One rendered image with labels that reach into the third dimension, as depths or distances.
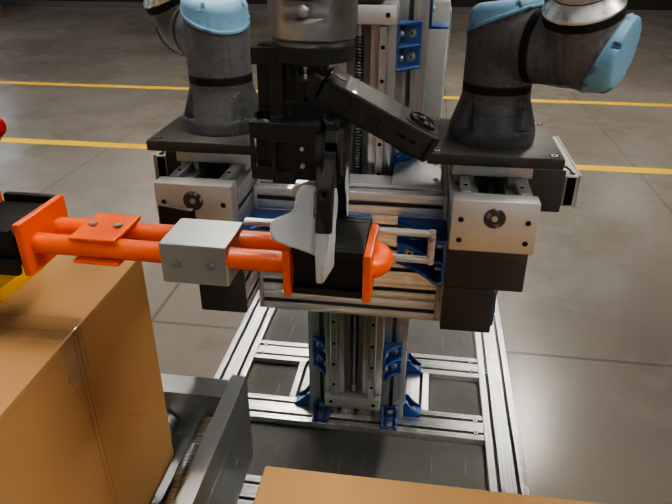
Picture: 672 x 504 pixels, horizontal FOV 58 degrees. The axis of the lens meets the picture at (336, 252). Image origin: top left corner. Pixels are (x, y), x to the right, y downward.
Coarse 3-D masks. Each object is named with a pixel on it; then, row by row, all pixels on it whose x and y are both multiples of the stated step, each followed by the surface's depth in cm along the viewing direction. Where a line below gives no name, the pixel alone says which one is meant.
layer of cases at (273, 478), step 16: (272, 480) 103; (288, 480) 103; (304, 480) 103; (320, 480) 103; (336, 480) 103; (352, 480) 103; (368, 480) 103; (384, 480) 103; (256, 496) 100; (272, 496) 100; (288, 496) 100; (304, 496) 100; (320, 496) 100; (336, 496) 100; (352, 496) 100; (368, 496) 100; (384, 496) 100; (400, 496) 100; (416, 496) 100; (432, 496) 100; (448, 496) 100; (464, 496) 100; (480, 496) 100; (496, 496) 100; (512, 496) 100; (528, 496) 100
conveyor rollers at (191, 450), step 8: (168, 416) 116; (176, 424) 116; (200, 424) 114; (208, 424) 114; (200, 432) 112; (192, 440) 111; (200, 440) 110; (192, 448) 108; (184, 456) 107; (192, 456) 107; (184, 464) 105; (176, 472) 104; (184, 472) 104; (176, 480) 102; (168, 488) 101; (176, 488) 101; (168, 496) 99; (176, 496) 99
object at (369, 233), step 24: (336, 240) 58; (360, 240) 58; (288, 264) 57; (312, 264) 58; (336, 264) 58; (360, 264) 57; (288, 288) 58; (312, 288) 59; (336, 288) 58; (360, 288) 58
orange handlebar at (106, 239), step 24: (96, 216) 65; (120, 216) 65; (48, 240) 62; (72, 240) 62; (96, 240) 61; (120, 240) 61; (144, 240) 61; (240, 240) 63; (264, 240) 62; (96, 264) 62; (120, 264) 62; (240, 264) 59; (264, 264) 59; (384, 264) 58
